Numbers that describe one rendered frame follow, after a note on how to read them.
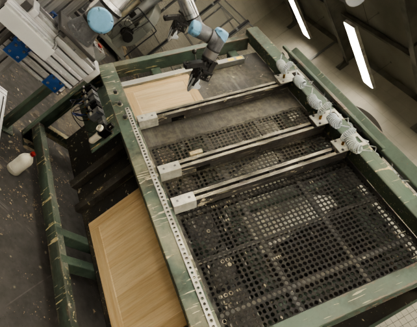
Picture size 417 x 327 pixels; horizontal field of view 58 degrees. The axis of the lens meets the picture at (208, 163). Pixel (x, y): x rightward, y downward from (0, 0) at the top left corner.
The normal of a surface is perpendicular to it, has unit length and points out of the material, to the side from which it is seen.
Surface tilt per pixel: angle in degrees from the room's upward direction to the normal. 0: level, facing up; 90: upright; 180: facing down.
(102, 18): 98
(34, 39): 90
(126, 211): 90
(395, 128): 90
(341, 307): 60
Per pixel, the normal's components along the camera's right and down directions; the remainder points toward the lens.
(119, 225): -0.46, -0.43
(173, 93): 0.01, -0.65
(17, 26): 0.30, 0.63
